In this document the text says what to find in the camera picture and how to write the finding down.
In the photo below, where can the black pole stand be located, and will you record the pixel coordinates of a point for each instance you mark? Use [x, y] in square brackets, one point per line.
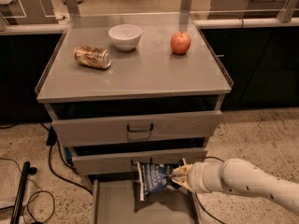
[16, 213]

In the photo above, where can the grey drawer cabinet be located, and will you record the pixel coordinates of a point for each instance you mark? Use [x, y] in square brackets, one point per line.
[150, 79]

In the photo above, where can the red apple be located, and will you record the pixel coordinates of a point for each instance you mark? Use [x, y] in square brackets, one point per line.
[180, 43]

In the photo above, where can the top grey drawer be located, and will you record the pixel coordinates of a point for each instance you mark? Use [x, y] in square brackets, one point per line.
[129, 129]

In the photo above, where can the gold soda can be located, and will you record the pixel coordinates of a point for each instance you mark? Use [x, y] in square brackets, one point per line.
[93, 57]

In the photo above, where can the grey drawer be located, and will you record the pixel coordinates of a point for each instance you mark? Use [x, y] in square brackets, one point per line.
[129, 129]
[116, 201]
[126, 162]

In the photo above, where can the middle grey drawer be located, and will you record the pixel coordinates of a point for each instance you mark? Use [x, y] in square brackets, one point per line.
[126, 162]

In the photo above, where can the bottom grey drawer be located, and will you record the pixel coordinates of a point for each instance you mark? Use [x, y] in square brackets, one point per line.
[116, 201]

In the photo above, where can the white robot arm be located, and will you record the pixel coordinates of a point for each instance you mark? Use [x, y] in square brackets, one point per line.
[238, 177]

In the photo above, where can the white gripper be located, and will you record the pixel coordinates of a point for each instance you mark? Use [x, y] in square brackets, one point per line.
[197, 176]

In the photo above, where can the white ceramic bowl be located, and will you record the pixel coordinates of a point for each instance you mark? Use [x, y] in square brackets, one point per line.
[125, 37]

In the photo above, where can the blue chip bag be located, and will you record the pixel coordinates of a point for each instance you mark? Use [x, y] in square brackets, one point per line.
[156, 177]

